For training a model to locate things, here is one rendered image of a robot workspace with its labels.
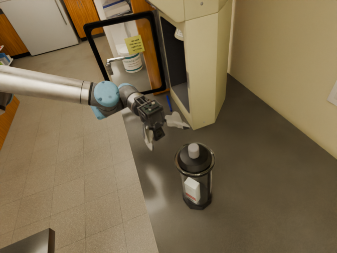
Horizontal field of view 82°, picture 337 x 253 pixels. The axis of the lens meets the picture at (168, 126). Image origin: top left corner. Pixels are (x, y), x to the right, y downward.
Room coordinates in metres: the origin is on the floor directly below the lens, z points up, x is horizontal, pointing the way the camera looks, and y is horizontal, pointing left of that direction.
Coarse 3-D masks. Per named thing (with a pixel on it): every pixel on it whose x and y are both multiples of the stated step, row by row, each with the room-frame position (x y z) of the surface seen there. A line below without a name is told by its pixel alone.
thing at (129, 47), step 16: (96, 32) 0.92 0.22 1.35; (112, 32) 0.92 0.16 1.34; (128, 32) 0.92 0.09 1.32; (144, 32) 0.92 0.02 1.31; (112, 48) 0.92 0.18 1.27; (128, 48) 0.92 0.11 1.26; (144, 48) 0.92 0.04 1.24; (112, 64) 0.92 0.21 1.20; (128, 64) 0.92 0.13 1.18; (144, 64) 0.92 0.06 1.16; (112, 80) 0.92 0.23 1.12; (128, 80) 0.92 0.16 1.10; (144, 80) 0.92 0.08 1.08; (160, 80) 0.92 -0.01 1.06
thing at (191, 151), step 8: (192, 144) 0.32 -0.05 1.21; (184, 152) 0.32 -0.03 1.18; (192, 152) 0.30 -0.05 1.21; (200, 152) 0.31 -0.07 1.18; (208, 152) 0.31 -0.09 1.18; (184, 160) 0.30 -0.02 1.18; (192, 160) 0.29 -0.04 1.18; (200, 160) 0.29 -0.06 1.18; (208, 160) 0.29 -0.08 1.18; (184, 168) 0.28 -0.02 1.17; (192, 168) 0.27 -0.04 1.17; (200, 168) 0.27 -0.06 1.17
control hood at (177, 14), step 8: (152, 0) 0.61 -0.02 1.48; (160, 0) 0.61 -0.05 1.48; (168, 0) 0.62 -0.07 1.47; (176, 0) 0.62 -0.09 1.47; (160, 8) 0.61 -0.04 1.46; (168, 8) 0.62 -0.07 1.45; (176, 8) 0.62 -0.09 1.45; (168, 16) 0.62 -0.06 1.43; (176, 16) 0.62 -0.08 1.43; (184, 16) 0.63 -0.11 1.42
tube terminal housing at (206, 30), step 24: (192, 0) 0.63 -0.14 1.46; (216, 0) 0.65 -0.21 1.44; (192, 24) 0.63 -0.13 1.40; (216, 24) 0.65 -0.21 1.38; (192, 48) 0.63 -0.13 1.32; (216, 48) 0.65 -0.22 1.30; (192, 72) 0.63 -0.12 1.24; (216, 72) 0.65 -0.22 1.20; (192, 96) 0.63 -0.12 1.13; (216, 96) 0.66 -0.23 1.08; (192, 120) 0.63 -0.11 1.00
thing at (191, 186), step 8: (200, 144) 0.35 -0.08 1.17; (176, 152) 0.34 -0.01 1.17; (176, 160) 0.31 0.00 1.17; (208, 168) 0.27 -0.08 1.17; (184, 176) 0.28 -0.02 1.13; (184, 184) 0.29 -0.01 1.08; (192, 184) 0.27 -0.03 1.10; (200, 184) 0.27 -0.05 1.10; (184, 192) 0.30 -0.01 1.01; (192, 192) 0.27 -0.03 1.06; (200, 192) 0.27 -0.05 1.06; (192, 200) 0.27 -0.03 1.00; (200, 200) 0.27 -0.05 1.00; (208, 200) 0.28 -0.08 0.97
